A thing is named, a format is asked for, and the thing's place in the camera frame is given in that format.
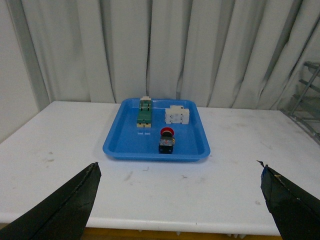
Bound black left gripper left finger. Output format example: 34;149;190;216
0;162;102;240

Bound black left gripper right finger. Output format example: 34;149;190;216
259;161;320;240

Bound red emergency stop button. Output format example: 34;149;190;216
158;127;175;154

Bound silver mesh tray rack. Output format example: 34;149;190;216
281;61;320;144

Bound green terminal block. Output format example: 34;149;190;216
136;96;152;128

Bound blue plastic tray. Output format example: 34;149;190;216
102;98;211;162

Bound white circuit breaker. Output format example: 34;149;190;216
164;105;190;125

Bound white pleated curtain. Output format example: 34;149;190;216
0;0;320;110

